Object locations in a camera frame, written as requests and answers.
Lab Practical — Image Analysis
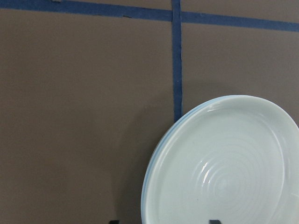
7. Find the white ceramic plate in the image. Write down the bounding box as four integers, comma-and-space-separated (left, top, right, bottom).
142, 96, 299, 224

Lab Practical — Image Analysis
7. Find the pale blue-green ceramic plate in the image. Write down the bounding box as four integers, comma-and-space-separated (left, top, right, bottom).
141, 95, 269, 210

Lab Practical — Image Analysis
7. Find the blue ceramic plate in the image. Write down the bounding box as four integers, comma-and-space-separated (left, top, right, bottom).
140, 94, 257, 224

